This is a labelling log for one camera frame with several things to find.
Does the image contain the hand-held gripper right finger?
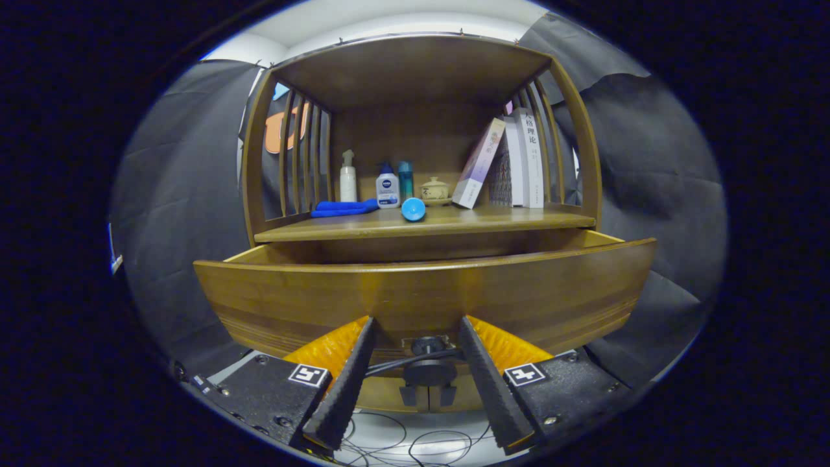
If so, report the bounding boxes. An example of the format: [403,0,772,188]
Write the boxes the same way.
[457,315,631,455]

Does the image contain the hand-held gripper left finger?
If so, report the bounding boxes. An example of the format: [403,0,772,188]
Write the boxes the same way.
[192,315,378,453]

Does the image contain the black drawer knob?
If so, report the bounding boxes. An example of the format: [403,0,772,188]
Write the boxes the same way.
[402,336,458,389]

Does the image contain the wooden drawer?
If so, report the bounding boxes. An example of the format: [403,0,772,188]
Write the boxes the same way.
[193,228,658,364]

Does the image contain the wooden cabinet door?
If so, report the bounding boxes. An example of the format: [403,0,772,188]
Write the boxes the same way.
[428,379,499,413]
[355,376,430,413]

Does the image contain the wooden countertop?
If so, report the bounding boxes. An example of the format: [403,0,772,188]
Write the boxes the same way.
[254,202,596,244]

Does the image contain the wooden cabinet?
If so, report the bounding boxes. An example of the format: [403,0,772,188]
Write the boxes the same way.
[241,32,604,414]

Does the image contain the blue folded cloth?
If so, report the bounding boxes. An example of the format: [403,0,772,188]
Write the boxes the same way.
[311,198,380,219]

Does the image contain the white bottle with blue cap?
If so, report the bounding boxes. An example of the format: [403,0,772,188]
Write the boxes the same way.
[376,163,401,210]

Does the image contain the white pump bottle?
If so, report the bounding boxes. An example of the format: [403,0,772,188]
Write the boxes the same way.
[340,150,358,202]

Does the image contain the beige lidded teacup with saucer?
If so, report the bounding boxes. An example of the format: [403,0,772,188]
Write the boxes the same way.
[418,176,453,206]

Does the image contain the dark patterned book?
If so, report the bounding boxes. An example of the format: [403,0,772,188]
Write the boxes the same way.
[488,146,514,207]

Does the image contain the purple and white book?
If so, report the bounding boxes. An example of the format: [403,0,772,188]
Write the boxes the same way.
[451,117,507,210]

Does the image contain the thin white book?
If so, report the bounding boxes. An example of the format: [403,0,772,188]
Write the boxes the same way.
[504,115,526,208]

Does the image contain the thick white book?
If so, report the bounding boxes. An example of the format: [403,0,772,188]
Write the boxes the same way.
[519,108,545,209]

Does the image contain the tangle of black cables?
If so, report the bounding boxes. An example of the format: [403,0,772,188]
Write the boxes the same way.
[337,410,500,466]

